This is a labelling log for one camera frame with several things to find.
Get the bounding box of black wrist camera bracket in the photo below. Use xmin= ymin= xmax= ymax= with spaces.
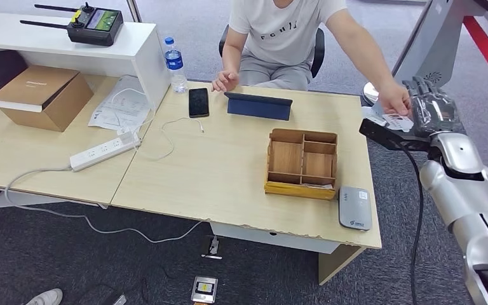
xmin=358 ymin=118 xmax=434 ymax=153

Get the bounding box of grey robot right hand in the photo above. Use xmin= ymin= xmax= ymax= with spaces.
xmin=402 ymin=76 xmax=466 ymax=138

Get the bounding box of white shoe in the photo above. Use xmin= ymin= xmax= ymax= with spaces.
xmin=25 ymin=288 xmax=65 ymax=305

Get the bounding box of dark blue tablet case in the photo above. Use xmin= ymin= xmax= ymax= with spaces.
xmin=224 ymin=91 xmax=294 ymax=121

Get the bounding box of black remote controller with antennas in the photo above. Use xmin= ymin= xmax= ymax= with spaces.
xmin=19 ymin=2 xmax=125 ymax=47

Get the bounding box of grey kiosk screen stand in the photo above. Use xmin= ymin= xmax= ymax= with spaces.
xmin=361 ymin=0 xmax=488 ymax=127

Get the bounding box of person's left hand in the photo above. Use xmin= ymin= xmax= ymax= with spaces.
xmin=377 ymin=81 xmax=412 ymax=117

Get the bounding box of grey card reader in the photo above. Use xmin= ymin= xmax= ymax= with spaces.
xmin=338 ymin=186 xmax=373 ymax=232

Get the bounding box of person's right hand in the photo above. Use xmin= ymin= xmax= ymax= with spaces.
xmin=211 ymin=69 xmax=241 ymax=93

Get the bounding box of white desk support panel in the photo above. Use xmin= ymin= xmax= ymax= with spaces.
xmin=0 ymin=190 xmax=109 ymax=210

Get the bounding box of wooden compartment organizer box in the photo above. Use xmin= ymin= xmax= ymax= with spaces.
xmin=264 ymin=128 xmax=339 ymax=201

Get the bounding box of clear film on right hand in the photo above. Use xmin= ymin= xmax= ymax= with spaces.
xmin=412 ymin=92 xmax=459 ymax=135

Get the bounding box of black office chair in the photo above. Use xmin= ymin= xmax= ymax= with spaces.
xmin=219 ymin=24 xmax=326 ymax=79

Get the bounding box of printed white paper sheet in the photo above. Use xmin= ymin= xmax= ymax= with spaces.
xmin=88 ymin=74 xmax=153 ymax=132

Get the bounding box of wooden desk leg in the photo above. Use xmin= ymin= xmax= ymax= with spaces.
xmin=317 ymin=245 xmax=367 ymax=286

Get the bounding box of black smartphone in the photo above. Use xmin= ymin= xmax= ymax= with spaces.
xmin=187 ymin=87 xmax=210 ymax=119

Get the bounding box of white charger plug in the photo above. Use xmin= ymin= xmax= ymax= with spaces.
xmin=118 ymin=128 xmax=141 ymax=144

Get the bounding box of white power strip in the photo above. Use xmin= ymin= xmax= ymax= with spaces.
xmin=69 ymin=133 xmax=142 ymax=172

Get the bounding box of round white floor device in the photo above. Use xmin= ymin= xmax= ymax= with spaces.
xmin=362 ymin=81 xmax=382 ymax=106

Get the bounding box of grey power strip cable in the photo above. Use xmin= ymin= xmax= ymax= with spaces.
xmin=4 ymin=166 xmax=219 ymax=244

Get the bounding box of clear water bottle blue label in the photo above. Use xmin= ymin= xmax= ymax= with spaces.
xmin=163 ymin=37 xmax=189 ymax=94

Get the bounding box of white ID card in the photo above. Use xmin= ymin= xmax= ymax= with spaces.
xmin=382 ymin=112 xmax=416 ymax=133

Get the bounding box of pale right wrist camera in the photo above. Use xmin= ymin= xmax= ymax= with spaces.
xmin=368 ymin=114 xmax=390 ymax=128

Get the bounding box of white desk shelf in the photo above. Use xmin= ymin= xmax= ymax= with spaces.
xmin=0 ymin=11 xmax=172 ymax=111

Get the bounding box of floor socket with plug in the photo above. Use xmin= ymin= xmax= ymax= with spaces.
xmin=200 ymin=235 xmax=224 ymax=261

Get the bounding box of thin white charging cable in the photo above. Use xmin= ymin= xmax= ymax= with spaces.
xmin=109 ymin=87 xmax=206 ymax=161

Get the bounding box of person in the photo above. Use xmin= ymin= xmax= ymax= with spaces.
xmin=211 ymin=0 xmax=412 ymax=117

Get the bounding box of brown cardboard box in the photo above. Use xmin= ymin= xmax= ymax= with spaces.
xmin=0 ymin=64 xmax=95 ymax=133

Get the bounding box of metal pole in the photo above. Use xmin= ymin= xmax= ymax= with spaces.
xmin=126 ymin=0 xmax=143 ymax=23

